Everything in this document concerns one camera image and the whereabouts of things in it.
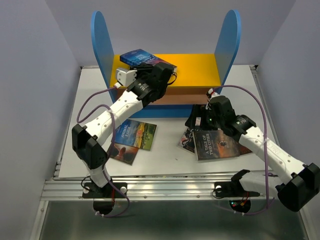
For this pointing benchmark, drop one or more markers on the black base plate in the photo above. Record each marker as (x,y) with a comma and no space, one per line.
(240,199)
(108,202)

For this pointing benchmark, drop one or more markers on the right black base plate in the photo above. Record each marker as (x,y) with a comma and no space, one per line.
(240,199)

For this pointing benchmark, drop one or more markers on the Little Women floral book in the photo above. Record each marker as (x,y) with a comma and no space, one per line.
(186,142)

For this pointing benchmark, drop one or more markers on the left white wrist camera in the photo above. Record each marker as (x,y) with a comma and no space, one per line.
(124,77)

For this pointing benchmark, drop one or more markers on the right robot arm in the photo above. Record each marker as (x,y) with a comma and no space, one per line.
(294,183)

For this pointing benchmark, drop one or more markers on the brown Edmund Burke book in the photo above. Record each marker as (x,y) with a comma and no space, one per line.
(244,150)

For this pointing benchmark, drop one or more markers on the Animal Farm book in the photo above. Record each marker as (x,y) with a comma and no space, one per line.
(136,134)

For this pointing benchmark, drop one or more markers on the Three Days to See book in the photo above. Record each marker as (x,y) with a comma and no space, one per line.
(124,153)

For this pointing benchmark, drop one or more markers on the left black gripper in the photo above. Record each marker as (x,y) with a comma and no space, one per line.
(147,68)

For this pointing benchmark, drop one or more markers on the Jane Eyre book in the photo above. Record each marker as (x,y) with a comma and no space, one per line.
(139,56)

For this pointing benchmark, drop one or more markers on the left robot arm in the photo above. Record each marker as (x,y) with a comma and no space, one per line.
(88,140)

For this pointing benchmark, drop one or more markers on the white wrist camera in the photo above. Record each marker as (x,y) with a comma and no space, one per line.
(124,77)
(211,94)

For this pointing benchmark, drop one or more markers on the A Tale of Two Cities book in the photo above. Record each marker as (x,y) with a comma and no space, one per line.
(212,145)

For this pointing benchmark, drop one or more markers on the blue wooden bookshelf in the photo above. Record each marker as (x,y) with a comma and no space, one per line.
(196,72)

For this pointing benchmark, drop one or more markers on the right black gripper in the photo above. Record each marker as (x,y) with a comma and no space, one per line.
(198,111)

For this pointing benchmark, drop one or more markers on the aluminium mounting rail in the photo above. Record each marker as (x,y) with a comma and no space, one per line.
(140,188)

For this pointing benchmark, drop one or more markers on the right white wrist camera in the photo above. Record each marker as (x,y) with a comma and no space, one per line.
(211,94)

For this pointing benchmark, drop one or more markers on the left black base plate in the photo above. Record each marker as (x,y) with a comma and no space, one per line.
(108,202)

